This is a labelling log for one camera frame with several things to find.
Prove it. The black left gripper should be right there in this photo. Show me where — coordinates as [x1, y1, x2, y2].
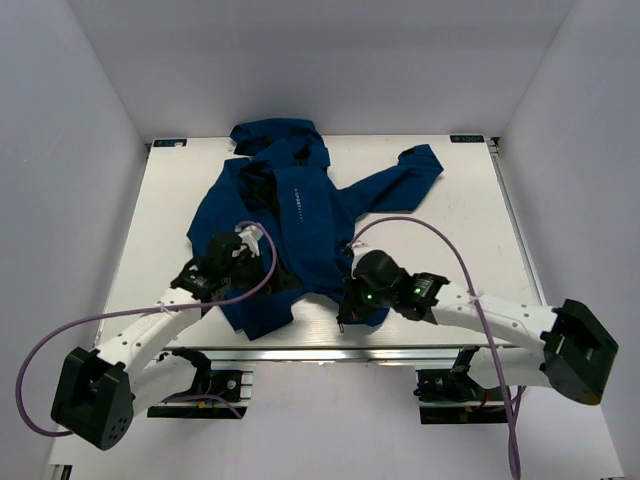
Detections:
[222, 246, 301, 300]

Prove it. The blue zip-up jacket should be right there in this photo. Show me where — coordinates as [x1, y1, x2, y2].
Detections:
[187, 119, 444, 340]

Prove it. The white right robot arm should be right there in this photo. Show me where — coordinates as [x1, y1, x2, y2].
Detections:
[338, 246, 619, 406]

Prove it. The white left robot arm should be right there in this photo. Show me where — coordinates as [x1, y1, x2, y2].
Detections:
[51, 222, 275, 451]

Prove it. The left blue table label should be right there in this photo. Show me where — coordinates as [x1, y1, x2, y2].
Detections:
[152, 139, 187, 148]

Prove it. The blue table label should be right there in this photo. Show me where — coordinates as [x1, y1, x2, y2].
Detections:
[449, 135, 485, 144]
[152, 139, 187, 148]

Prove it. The right blue table label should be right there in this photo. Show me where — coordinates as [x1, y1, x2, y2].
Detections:
[449, 135, 485, 144]

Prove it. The aluminium table front rail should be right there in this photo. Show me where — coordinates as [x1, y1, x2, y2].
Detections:
[164, 347, 544, 365]

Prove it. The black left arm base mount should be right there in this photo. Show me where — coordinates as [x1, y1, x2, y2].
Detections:
[146, 348, 254, 420]

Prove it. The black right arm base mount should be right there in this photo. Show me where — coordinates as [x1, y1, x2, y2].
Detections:
[413, 346, 507, 425]

